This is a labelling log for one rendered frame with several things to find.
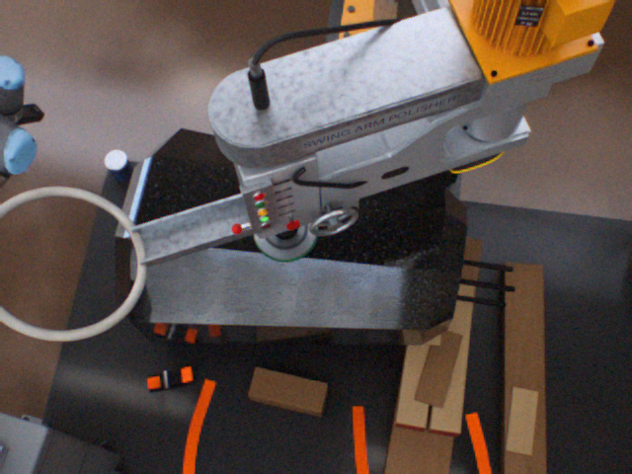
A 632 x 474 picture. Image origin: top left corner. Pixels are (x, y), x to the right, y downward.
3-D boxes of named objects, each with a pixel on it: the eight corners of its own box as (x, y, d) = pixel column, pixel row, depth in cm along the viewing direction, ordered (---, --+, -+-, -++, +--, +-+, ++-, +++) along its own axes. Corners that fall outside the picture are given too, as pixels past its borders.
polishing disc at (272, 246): (311, 264, 264) (311, 263, 263) (248, 255, 266) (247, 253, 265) (322, 204, 272) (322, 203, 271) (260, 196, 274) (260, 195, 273)
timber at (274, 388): (251, 400, 332) (247, 395, 321) (258, 371, 336) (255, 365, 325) (322, 417, 329) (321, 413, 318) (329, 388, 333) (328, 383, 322)
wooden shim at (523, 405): (513, 387, 321) (513, 386, 320) (537, 392, 320) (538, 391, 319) (505, 450, 313) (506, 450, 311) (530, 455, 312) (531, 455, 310)
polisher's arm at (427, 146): (495, 108, 261) (526, 15, 216) (524, 168, 253) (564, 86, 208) (278, 177, 255) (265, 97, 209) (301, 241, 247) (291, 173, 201)
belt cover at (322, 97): (546, 5, 219) (561, -37, 203) (587, 80, 210) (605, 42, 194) (205, 110, 210) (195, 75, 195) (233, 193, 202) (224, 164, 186)
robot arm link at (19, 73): (-32, 65, 176) (4, 43, 182) (-30, 99, 187) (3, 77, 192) (1, 93, 176) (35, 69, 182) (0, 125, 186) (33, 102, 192)
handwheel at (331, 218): (348, 198, 245) (348, 178, 231) (359, 228, 241) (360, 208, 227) (301, 214, 243) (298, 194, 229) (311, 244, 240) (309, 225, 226)
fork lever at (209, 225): (342, 158, 257) (343, 151, 252) (362, 211, 250) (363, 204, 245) (130, 223, 249) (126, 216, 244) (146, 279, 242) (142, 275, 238)
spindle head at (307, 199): (349, 146, 254) (349, 68, 212) (372, 207, 246) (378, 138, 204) (239, 182, 251) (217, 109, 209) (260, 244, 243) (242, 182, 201)
